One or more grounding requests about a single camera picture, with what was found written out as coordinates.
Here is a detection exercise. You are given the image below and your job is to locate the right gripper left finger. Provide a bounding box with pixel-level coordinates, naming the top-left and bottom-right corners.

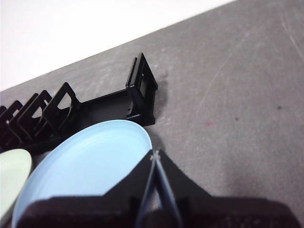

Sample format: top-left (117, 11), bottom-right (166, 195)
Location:
top-left (18, 149), bottom-right (157, 228)

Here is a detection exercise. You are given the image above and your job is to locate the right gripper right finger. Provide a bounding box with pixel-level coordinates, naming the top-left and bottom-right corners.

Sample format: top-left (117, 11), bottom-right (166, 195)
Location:
top-left (157, 149), bottom-right (298, 228)

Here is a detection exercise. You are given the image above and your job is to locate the light blue plate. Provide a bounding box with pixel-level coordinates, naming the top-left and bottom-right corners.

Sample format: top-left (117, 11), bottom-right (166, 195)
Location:
top-left (11, 119), bottom-right (182, 228)

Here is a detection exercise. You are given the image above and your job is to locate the pale green plate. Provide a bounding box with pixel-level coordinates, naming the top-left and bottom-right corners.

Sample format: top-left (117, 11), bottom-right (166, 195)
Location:
top-left (0, 149), bottom-right (33, 213)

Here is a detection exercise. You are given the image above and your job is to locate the black plate rack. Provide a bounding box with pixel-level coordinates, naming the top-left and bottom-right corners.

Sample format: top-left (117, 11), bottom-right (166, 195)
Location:
top-left (0, 52), bottom-right (159, 154)

